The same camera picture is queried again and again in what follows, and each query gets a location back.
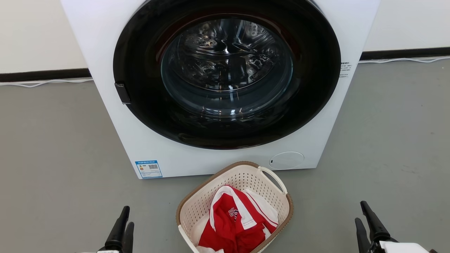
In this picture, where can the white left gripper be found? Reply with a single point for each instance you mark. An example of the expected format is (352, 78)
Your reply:
(107, 251)

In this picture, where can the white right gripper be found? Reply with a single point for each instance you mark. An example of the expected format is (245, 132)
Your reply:
(400, 247)

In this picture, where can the cream perforated laundry basket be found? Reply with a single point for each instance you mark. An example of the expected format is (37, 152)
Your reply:
(195, 211)

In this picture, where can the blue energy label sticker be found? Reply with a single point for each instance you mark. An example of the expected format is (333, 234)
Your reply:
(148, 169)

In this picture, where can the red and white shirt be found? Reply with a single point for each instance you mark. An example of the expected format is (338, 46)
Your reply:
(228, 228)

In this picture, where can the round white filter cover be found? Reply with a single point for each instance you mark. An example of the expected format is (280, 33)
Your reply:
(286, 160)

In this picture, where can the black round washer door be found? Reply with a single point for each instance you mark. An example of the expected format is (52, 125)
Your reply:
(140, 109)

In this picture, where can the small printed text sticker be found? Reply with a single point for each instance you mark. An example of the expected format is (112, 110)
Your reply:
(345, 69)

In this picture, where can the black baseboard strip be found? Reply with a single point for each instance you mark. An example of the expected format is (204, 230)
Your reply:
(404, 53)
(42, 75)

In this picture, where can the white front-load washing machine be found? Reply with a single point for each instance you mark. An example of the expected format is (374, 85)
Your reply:
(102, 38)

